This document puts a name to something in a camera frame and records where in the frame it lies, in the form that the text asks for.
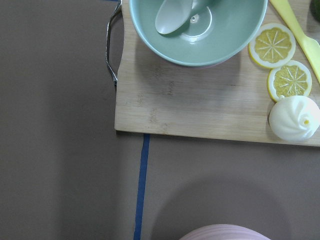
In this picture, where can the green bowl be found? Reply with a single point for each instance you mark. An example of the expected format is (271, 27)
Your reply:
(211, 36)

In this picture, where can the grey spoon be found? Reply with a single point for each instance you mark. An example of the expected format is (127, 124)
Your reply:
(173, 14)

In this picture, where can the pink bowl with ice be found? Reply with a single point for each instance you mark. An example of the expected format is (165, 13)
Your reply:
(223, 232)

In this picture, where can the upper lemon slice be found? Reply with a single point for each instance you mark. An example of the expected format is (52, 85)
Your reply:
(273, 46)

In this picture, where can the lemon slice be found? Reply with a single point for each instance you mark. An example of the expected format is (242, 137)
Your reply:
(291, 79)
(273, 46)

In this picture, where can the white cream puff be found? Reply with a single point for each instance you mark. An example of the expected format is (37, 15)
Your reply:
(294, 118)

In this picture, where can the lower lemon slice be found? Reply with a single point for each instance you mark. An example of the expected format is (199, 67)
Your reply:
(291, 79)

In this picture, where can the yellow plastic knife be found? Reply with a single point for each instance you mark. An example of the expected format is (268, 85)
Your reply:
(309, 46)

